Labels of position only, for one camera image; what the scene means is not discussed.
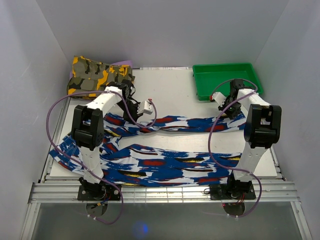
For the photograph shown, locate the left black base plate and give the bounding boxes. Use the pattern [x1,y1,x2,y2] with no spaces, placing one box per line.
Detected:
[77,181,122,201]

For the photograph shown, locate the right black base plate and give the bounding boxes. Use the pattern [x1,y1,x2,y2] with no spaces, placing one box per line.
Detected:
[209,181,256,201]

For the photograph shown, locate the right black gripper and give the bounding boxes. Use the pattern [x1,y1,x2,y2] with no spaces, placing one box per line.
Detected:
[218,97,242,120]

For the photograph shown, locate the green plastic tray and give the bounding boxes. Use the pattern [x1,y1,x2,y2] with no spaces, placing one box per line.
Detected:
[192,63,264,101]

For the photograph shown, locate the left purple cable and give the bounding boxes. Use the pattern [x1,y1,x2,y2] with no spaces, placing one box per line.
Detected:
[46,90,158,224]

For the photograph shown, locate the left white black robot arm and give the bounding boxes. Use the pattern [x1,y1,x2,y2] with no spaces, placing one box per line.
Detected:
[71,80,142,200]

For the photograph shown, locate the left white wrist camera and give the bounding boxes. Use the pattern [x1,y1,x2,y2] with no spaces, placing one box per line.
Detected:
[137,99,154,115]

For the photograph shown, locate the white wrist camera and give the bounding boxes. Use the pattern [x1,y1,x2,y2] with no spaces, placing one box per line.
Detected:
[137,99,154,115]
[209,92,227,107]

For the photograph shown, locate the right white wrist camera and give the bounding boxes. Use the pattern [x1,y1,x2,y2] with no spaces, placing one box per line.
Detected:
[209,92,227,107]

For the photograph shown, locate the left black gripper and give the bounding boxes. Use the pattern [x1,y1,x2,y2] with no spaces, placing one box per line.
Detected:
[116,99,144,125]

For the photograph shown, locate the blue white red patterned trousers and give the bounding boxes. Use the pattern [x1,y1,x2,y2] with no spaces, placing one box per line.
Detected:
[48,111,247,188]

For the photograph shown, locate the camouflage yellow green trousers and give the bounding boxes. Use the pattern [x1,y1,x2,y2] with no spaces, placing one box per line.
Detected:
[66,56,135,99]

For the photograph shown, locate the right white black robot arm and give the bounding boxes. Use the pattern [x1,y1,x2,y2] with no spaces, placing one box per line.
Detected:
[210,78,282,200]

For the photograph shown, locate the aluminium frame rail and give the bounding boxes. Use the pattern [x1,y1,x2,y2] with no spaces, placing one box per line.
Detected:
[28,179,300,204]

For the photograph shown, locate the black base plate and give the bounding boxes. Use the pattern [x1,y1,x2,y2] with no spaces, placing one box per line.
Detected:
[77,181,122,201]
[209,181,256,201]

